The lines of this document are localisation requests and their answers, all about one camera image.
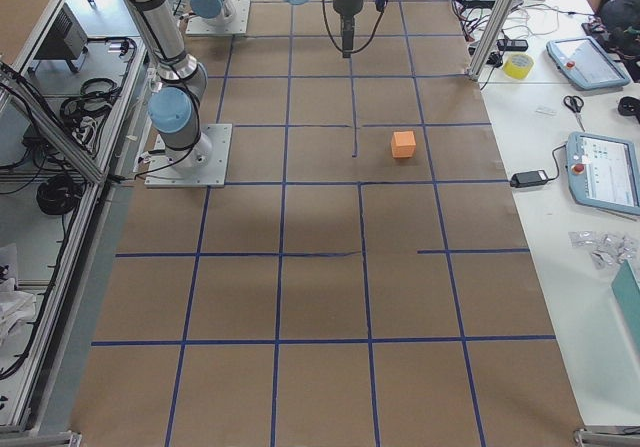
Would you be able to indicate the white crumpled cloth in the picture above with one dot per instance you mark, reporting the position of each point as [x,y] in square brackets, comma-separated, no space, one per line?
[17,307]

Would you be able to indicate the teal board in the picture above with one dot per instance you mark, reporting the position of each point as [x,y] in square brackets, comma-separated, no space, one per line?
[625,287]

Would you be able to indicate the black handled scissors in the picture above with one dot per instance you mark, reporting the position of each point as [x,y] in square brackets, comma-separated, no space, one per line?
[575,104]

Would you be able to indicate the near teach pendant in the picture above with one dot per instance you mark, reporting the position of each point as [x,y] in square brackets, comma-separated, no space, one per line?
[603,172]

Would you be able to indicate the far teach pendant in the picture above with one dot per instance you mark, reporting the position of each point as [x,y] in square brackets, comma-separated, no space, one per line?
[586,64]

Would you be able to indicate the person in dark clothes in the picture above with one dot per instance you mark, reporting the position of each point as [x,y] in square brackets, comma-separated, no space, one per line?
[620,19]

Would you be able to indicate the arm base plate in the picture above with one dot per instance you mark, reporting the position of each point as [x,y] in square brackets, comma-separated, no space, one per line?
[205,166]
[219,18]

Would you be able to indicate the grey electronics box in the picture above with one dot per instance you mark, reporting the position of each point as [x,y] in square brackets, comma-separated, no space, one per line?
[66,40]

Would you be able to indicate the bag of small parts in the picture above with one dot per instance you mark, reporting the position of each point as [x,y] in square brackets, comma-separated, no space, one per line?
[606,249]

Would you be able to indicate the teach pendant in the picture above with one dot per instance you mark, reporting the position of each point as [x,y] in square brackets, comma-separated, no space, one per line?
[603,172]
[586,64]

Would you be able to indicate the small black power brick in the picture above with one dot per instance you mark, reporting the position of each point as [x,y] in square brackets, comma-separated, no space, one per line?
[512,45]

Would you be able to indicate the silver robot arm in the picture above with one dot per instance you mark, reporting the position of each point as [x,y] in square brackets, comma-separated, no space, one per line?
[212,9]
[174,109]

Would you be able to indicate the black power adapter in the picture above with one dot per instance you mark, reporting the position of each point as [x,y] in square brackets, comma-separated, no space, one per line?
[529,179]

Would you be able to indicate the aluminium frame rail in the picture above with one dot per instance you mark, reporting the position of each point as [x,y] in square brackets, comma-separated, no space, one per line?
[24,24]

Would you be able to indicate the aluminium frame post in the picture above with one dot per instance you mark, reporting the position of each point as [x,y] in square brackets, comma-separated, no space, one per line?
[488,39]

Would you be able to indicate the orange foam cube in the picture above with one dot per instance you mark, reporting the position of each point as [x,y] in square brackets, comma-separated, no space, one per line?
[403,144]

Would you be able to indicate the yellow tape roll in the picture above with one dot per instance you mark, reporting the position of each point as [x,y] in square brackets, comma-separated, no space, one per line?
[518,66]

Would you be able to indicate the brown paper mat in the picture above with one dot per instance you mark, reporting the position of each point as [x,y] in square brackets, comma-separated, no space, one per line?
[330,294]

